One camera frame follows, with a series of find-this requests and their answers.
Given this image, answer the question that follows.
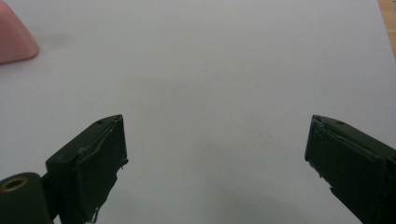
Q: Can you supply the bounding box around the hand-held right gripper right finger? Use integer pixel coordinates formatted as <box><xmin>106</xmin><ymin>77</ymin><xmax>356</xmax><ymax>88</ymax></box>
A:
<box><xmin>304</xmin><ymin>114</ymin><xmax>396</xmax><ymax>224</ymax></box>

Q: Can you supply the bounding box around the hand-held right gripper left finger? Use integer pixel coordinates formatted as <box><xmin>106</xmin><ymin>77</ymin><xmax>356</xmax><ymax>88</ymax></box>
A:
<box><xmin>45</xmin><ymin>114</ymin><xmax>129</xmax><ymax>224</ymax></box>

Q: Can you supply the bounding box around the pink rounded object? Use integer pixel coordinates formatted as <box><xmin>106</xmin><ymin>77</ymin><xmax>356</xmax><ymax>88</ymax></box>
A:
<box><xmin>0</xmin><ymin>0</ymin><xmax>40</xmax><ymax>65</ymax></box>

